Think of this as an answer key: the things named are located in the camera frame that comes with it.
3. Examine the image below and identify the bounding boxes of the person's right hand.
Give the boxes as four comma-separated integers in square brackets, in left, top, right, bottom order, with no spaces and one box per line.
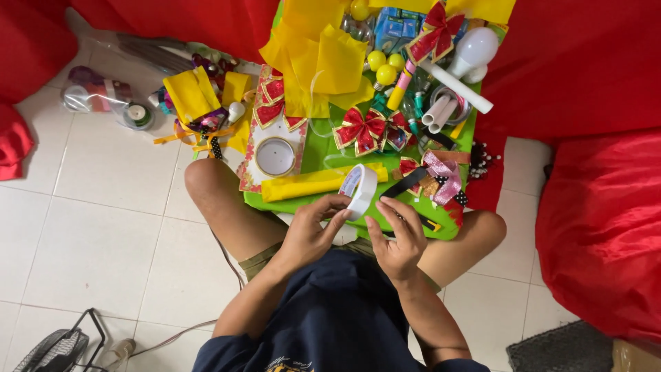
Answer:
[364,196,429,285]

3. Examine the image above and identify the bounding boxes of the person's left hand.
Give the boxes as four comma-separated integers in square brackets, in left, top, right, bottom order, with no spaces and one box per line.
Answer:
[279,194,353,275]

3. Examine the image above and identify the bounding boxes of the white double-sided tape roll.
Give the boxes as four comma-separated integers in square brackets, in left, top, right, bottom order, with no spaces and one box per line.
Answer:
[338,164,379,222]

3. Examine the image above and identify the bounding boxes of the yellow black utility knife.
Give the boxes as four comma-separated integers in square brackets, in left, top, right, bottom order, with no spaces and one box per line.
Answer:
[385,212,443,239]

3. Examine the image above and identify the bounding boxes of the person's olive shorts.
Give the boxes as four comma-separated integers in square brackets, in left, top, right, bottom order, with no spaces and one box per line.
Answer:
[238,239,443,294]

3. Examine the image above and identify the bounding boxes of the rolled yellow tissue paper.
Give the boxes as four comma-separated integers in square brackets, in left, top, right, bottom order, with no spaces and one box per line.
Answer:
[261,163,389,203]

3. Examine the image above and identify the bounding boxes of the person's right leg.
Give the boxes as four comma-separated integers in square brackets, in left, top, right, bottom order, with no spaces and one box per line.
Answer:
[417,209,508,290]

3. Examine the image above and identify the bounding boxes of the person's leg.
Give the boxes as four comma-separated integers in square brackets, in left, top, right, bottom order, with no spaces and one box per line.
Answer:
[184,157,290,262]
[417,209,508,290]

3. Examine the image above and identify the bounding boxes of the black flat strip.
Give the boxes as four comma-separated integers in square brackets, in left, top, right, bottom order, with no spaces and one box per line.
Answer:
[379,166,429,200]

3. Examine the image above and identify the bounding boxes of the person's navy shirt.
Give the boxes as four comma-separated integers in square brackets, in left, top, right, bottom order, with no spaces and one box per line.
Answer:
[192,249,491,372]

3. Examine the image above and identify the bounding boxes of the person's left leg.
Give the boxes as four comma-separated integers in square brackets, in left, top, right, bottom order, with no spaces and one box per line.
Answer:
[184,157,290,262]

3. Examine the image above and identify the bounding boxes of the small red gold-edged bow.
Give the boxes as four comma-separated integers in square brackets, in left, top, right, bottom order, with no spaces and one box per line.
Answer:
[397,157,423,197]

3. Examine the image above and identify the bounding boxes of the green craft board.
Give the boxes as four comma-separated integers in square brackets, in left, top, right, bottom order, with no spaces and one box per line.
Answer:
[243,0,483,241]

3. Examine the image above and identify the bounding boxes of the pink shiny ribbon bow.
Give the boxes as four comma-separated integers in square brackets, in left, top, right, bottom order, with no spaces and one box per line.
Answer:
[422,151,463,206]

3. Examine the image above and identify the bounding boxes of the red floral card box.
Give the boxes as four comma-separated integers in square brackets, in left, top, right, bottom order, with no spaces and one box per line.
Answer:
[238,64,311,194]

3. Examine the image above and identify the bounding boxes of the large red gold-edged bow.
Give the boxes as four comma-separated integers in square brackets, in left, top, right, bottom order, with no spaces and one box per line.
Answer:
[333,107,388,157]

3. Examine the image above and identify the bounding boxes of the bunch of black pearl-head pins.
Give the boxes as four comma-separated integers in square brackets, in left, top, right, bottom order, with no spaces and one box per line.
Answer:
[467,139,503,182]

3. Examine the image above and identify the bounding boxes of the cluster of red glitter bows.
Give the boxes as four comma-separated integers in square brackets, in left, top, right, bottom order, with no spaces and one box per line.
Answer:
[252,75,309,132]

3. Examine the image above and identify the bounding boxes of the small green-capped clear bulbs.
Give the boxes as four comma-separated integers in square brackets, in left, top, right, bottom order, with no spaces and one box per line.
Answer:
[400,77,429,136]

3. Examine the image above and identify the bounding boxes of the short white paper tubes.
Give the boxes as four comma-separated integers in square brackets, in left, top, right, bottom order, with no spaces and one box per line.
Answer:
[421,95,459,134]

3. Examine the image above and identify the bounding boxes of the orange ribbon strands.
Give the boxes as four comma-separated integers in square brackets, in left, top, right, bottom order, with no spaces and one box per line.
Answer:
[153,120,244,160]

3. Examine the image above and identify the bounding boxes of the yellow pink tube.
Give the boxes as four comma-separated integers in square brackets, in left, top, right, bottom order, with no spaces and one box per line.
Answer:
[386,59,417,112]

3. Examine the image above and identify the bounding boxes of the clear tape roll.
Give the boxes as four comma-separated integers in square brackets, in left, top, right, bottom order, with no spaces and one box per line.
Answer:
[429,85,472,127]

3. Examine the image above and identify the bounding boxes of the small yellow tissue piece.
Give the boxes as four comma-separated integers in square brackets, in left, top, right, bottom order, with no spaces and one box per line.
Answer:
[221,71,253,107]

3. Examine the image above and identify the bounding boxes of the long white paper tube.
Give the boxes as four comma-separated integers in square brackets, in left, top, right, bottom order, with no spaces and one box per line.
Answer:
[419,61,494,115]

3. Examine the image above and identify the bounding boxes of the crumpled yellow tissue paper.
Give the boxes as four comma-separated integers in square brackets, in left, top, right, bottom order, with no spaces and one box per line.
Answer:
[258,0,376,119]

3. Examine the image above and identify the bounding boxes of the folded yellow tissue sheet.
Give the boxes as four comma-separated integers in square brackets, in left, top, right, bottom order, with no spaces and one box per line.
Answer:
[162,65,223,126]

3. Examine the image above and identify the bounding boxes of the grey floor mat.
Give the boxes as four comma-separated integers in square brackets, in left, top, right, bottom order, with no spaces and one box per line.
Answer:
[505,320,616,372]

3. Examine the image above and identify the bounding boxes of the red fabric cushion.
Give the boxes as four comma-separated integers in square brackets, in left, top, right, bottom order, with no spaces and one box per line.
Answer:
[535,126,661,344]

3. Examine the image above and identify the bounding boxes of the green ribbon spool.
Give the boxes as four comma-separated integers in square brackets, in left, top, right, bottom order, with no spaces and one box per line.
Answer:
[122,101,156,131]

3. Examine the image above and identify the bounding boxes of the large white light bulb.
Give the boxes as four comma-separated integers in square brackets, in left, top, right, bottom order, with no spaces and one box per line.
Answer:
[446,27,500,82]

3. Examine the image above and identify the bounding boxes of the red bow on striped stick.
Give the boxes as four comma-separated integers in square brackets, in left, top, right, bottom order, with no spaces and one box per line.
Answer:
[405,1,466,66]

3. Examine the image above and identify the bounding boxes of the blue bulb boxes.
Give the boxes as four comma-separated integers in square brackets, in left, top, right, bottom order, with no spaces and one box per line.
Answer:
[373,6,430,55]

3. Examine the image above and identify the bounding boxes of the red fabric drape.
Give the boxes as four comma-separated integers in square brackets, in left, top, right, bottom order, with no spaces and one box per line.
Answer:
[70,0,661,213]

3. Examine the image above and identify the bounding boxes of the clear bag of dark sticks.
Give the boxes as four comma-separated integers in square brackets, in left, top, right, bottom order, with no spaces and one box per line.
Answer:
[64,8,246,79]

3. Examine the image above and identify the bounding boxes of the clear bag of ribbon rolls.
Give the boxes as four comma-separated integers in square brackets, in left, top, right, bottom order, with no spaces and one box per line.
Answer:
[60,65,134,114]

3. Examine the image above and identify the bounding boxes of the yellow paper sheet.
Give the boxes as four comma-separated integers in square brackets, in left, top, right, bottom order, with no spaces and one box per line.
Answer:
[369,0,517,25]

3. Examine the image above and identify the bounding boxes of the brown cardboard box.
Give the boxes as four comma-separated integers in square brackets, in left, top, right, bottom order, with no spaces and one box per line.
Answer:
[611,338,661,372]

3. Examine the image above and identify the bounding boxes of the black floor fan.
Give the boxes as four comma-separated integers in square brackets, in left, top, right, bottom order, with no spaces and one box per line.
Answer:
[12,308,107,372]

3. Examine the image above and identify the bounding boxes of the thin brown cable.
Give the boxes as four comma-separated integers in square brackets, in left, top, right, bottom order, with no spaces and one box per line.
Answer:
[128,229,245,358]

